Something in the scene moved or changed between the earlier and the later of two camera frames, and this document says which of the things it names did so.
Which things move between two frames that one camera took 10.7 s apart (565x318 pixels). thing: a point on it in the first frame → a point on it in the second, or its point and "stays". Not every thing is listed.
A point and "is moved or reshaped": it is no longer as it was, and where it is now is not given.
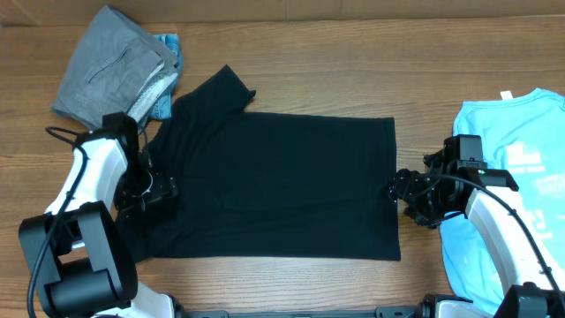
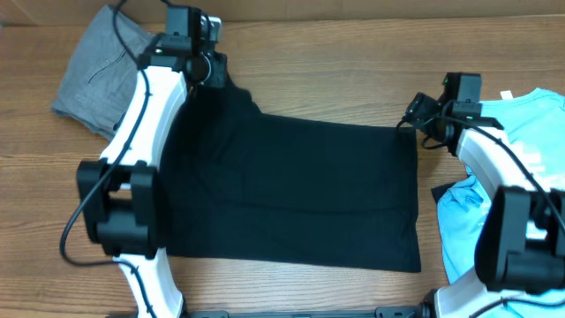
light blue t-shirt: (523, 144) stays
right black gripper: (407, 193) → (420, 108)
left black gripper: (166, 186) → (219, 78)
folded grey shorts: (117, 67) stays
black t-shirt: (256, 185) is moved or reshaped
